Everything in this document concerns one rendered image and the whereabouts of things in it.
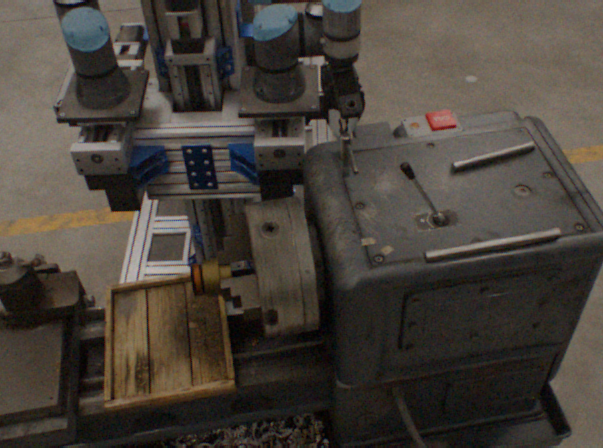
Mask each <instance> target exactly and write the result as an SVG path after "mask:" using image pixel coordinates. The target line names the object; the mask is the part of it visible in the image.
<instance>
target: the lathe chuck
mask: <svg viewBox="0 0 603 448"><path fill-rule="evenodd" d="M251 205H254V206H251ZM245 213H246V215H247V221H248V228H249V234H250V241H251V248H252V254H253V260H252V265H253V268H255V269H254V271H255V272H256V279H257V284H258V290H259V294H260V300H261V311H262V312H267V309H272V308H273V309H274V310H276V317H277V320H276V321H275V323H269V322H264V323H263V317H262V318H260V319H261V324H262V330H263V334H264V337H265V338H269V337H275V336H281V335H286V334H293V333H299V332H303V331H304V308H303V298H302V290H301V283H300V276H299V269H298V263H297V257H296V251H295V245H294V240H293V235H292V230H291V225H290V221H289V216H288V212H287V209H286V205H285V202H284V200H283V199H282V198H280V199H274V200H268V201H261V202H255V203H248V204H245ZM268 223H273V224H275V225H276V226H277V228H278V231H277V233H276V234H274V235H271V236H268V235H266V234H265V233H264V231H263V228H264V226H265V225H267V224H268ZM262 312H261V313H262Z"/></svg>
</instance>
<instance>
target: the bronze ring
mask: <svg viewBox="0 0 603 448"><path fill-rule="evenodd" d="M190 271H191V280H192V286H193V291H194V296H195V297H202V296H204V295H206V294H207V297H213V296H219V295H220V296H221V297H223V294H222V287H221V280H224V279H230V278H233V274H232V267H231V263H230V264H224V265H218V259H217V257H215V259H213V260H207V261H202V264H201V265H199V264H194V265H191V266H190Z"/></svg>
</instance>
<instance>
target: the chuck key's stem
mask: <svg viewBox="0 0 603 448"><path fill-rule="evenodd" d="M345 144H349V145H350V148H351V135H350V134H349V133H346V132H345V133H342V134H341V159H343V164H342V175H343V178H344V177H349V159H348V156H347V154H346V151H345V148H344V145H345Z"/></svg>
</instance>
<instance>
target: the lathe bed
mask: <svg viewBox="0 0 603 448"><path fill-rule="evenodd" d="M226 308H227V315H228V323H229V331H230V338H231V340H232V342H231V343H232V345H231V346H232V347H233V349H232V350H233V351H232V353H233V354H232V361H233V369H234V376H235V385H236V392H235V393H229V394H223V395H217V396H212V397H206V398H200V399H195V396H194V400H192V401H186V402H180V403H174V404H169V405H163V406H157V407H153V406H152V404H151V407H150V408H145V409H139V410H134V411H128V412H122V413H117V414H111V415H108V414H107V412H106V410H105V408H104V403H105V402H104V398H103V397H104V384H105V377H104V376H105V373H104V372H105V370H104V367H105V353H103V352H105V344H104V343H105V305H103V306H97V307H91V308H85V311H83V316H84V321H85V325H84V328H83V327H82V326H80V331H81V332H82V333H81V332H80V336H81V337H80V349H79V373H80V374H79V373H78V378H80V377H81V378H82V379H79V381H78V394H79V397H80V396H81V397H80V398H82V399H79V408H80V407H81V406H82V407H81V408H80V409H79V416H77V422H76V436H75V440H74V442H71V443H66V444H60V445H55V446H49V447H44V448H119V447H125V446H130V445H136V444H141V443H147V442H152V441H158V440H163V439H169V438H175V437H180V436H186V435H191V434H197V433H202V432H208V431H214V430H219V429H225V428H230V427H236V426H241V425H247V424H252V423H258V422H264V421H269V420H275V419H280V418H286V417H291V416H297V415H303V414H308V413H314V412H319V411H325V410H330V409H333V403H332V377H333V372H334V371H335V368H334V364H333V360H332V356H331V353H329V354H328V353H327V348H326V340H327V338H324V337H323V336H319V333H318V329H316V330H310V331H303V332H299V333H293V334H286V335H281V336H275V337H269V338H265V337H264V334H263V330H262V324H261V319H260V318H259V319H254V320H248V321H245V317H244V312H243V311H241V310H243V309H241V308H243V307H238V308H234V305H233V300H229V301H226ZM100 322H101V323H100ZM102 322H103V324H102ZM93 323H94V325H93V326H92V324H93ZM89 324H90V325H89ZM102 325H103V326H102ZM97 326H99V327H97ZM91 327H92V328H91ZM92 329H93V330H92ZM85 330H87V331H90V332H86V331H85ZM253 331H254V332H258V331H260V332H259V333H257V334H256V333H255V334H254V333H253ZM85 332H86V333H85ZM100 334H101V335H100ZM233 334H234V335H233ZM236 334H237V336H238V337H240V338H238V337H236ZM89 336H90V337H89ZM84 337H85V339H84ZM233 337H236V338H233ZM248 337H249V338H248ZM259 337H261V338H262V339H259ZM246 338H247V339H248V340H246ZM255 338H257V340H258V341H256V342H255V341H253V339H255ZM252 341H253V342H255V343H256V345H251V344H252V343H253V342H252ZM246 342H247V343H246ZM248 342H249V343H250V344H249V343H248ZM239 344H240V345H239ZM85 346H86V348H85ZM87 346H88V347H87ZM102 346H103V347H102ZM239 346H240V347H242V348H244V347H245V349H243V350H239ZM258 346H259V347H258ZM94 347H95V348H94ZM249 347H250V348H249ZM92 348H93V349H92ZM249 349H250V350H252V351H250V350H249ZM89 350H91V352H90V351H89ZM247 350H248V351H247ZM88 351H89V353H86V352H88ZM90 353H91V354H90ZM89 355H90V356H89ZM102 355H103V356H102ZM93 356H94V357H93ZM97 357H98V358H97ZM91 358H92V359H91ZM102 359H103V360H102ZM93 361H94V362H93ZM101 361H102V362H101ZM256 361H257V362H258V363H257V362H256ZM99 362H100V363H101V365H102V366H100V365H99ZM253 362H254V364H255V365H256V366H254V364H253ZM81 363H83V364H84V365H82V367H81V365H80V364H81ZM102 363H103V364H102ZM93 364H96V365H94V366H93ZM86 366H87V368H85V367H86ZM97 366H98V367H97ZM250 366H251V367H250ZM89 367H92V368H89ZM254 367H257V368H254ZM258 368H259V369H258ZM257 369H258V372H257ZM101 370H102V371H101ZM253 370H254V374H252V372H253ZM262 370H263V372H262ZM96 371H98V372H97V373H98V374H96V373H95V372H96ZM250 372H251V373H250ZM87 373H90V374H87ZM94 373H95V374H94ZM85 374H86V375H85ZM99 374H100V375H102V376H99ZM258 374H260V375H259V376H260V377H259V376H258ZM79 375H81V376H79ZM84 376H85V377H84ZM252 376H253V377H252ZM256 376H257V377H256ZM250 377H251V378H250ZM100 378H101V379H100ZM251 379H252V380H251ZM254 380H256V381H254ZM102 390H103V391H102ZM101 394H102V395H101ZM82 395H84V396H82ZM94 396H95V397H94ZM99 398H100V399H99ZM87 399H88V400H87ZM81 403H82V404H81ZM92 403H93V404H92ZM85 404H86V405H85ZM98 404H99V406H100V407H99V406H97V405H98ZM96 406H97V407H96ZM98 407H99V408H98ZM86 408H87V409H86ZM93 409H94V410H93ZM85 413H86V414H85Z"/></svg>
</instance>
